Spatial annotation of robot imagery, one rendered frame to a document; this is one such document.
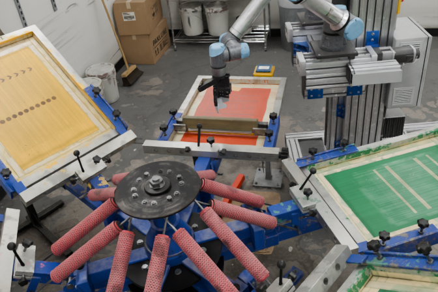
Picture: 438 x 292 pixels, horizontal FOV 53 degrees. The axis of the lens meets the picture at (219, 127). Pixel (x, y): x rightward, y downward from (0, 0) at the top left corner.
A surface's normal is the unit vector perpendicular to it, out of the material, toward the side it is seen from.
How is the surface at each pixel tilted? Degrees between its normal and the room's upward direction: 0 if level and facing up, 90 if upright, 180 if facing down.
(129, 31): 91
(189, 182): 0
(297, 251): 0
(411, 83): 90
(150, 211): 0
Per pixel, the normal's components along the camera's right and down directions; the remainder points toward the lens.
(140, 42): -0.26, 0.53
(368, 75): 0.00, 0.55
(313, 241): -0.09, -0.83
